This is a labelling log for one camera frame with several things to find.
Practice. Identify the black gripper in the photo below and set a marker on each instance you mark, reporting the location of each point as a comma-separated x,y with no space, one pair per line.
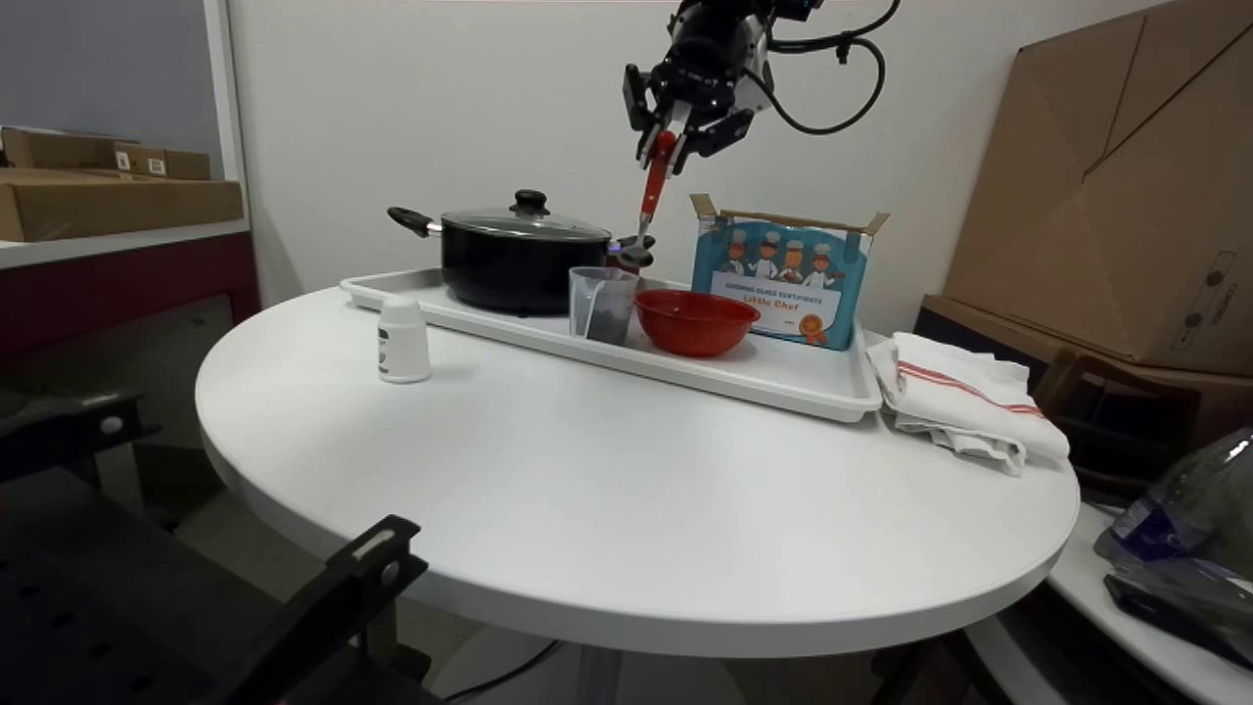
700,74

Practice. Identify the red handled spoon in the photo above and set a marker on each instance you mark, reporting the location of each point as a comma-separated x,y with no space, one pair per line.
634,248

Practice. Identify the red bowl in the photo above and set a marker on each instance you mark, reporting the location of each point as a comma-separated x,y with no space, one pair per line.
689,322

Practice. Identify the glass pot lid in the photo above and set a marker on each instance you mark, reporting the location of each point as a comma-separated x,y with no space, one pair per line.
524,218

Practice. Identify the blue printed carton box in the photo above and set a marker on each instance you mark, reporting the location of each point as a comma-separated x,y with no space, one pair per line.
800,276

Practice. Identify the black cooking pot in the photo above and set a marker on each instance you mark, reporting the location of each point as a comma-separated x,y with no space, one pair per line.
503,276

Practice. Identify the white plastic tray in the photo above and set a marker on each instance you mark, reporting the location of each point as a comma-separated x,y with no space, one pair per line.
762,370

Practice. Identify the white pill bottle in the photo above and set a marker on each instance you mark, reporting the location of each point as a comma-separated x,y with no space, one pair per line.
402,334

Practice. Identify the white red-striped towel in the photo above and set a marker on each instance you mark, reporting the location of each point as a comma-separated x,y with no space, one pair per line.
971,403

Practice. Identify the large brown cardboard box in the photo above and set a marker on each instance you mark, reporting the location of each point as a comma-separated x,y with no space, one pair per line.
1118,189

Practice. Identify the flat cardboard boxes on shelf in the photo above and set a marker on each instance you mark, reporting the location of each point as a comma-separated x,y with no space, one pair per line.
69,184

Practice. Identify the clear plastic bag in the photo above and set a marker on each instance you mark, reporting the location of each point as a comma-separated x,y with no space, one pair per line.
1183,549

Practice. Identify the black office chair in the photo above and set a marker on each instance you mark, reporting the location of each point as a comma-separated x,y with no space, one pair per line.
112,607

